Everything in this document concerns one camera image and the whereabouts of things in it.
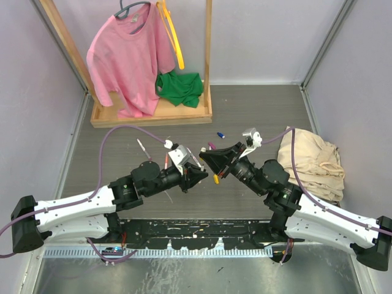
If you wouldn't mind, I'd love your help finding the wooden rack base tray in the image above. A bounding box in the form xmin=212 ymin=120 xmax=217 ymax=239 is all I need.
xmin=90 ymin=82 xmax=213 ymax=128

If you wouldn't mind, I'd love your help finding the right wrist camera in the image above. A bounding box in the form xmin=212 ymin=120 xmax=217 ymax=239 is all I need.
xmin=239 ymin=127 xmax=262 ymax=159

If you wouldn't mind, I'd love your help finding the white pen purple end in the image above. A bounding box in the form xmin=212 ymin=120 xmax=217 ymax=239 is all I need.
xmin=137 ymin=138 xmax=152 ymax=161

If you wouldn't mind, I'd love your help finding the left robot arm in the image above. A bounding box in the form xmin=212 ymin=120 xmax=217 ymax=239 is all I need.
xmin=11 ymin=161 xmax=208 ymax=254

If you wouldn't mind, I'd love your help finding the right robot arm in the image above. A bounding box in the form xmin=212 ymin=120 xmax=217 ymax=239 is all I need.
xmin=199 ymin=143 xmax=391 ymax=271

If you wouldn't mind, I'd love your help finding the yellow hanger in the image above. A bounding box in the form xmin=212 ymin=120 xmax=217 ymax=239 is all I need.
xmin=156 ymin=0 xmax=185 ymax=70

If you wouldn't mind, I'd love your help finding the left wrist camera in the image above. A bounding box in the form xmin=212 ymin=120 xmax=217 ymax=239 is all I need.
xmin=168 ymin=145 xmax=190 ymax=176

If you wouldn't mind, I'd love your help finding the pink shirt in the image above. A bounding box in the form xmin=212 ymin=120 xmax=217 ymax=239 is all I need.
xmin=86 ymin=4 xmax=175 ymax=118

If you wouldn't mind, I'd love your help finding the beige cloth bag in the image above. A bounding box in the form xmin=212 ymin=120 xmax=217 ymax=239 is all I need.
xmin=277 ymin=129 xmax=345 ymax=202

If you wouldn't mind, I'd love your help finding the grey clothes hanger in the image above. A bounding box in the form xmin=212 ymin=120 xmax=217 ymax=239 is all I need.
xmin=113 ymin=1 xmax=153 ymax=39

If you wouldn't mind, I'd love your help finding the wooden rack right post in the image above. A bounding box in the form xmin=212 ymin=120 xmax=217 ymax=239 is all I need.
xmin=203 ymin=0 xmax=213 ymax=108

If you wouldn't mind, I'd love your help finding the white marker orange tip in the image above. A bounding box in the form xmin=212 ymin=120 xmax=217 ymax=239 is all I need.
xmin=187 ymin=148 xmax=205 ymax=171

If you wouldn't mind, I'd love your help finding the green cloth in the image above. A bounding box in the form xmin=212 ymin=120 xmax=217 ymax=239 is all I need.
xmin=156 ymin=70 xmax=203 ymax=108

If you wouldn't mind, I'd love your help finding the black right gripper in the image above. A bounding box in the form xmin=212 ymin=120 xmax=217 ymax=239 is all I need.
xmin=200 ymin=141 xmax=266 ymax=196

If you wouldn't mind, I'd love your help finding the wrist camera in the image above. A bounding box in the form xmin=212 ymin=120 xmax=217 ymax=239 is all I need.
xmin=239 ymin=127 xmax=262 ymax=159
xmin=168 ymin=145 xmax=190 ymax=176

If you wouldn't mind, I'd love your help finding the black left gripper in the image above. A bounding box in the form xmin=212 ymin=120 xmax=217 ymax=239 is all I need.
xmin=144 ymin=161 xmax=208 ymax=197

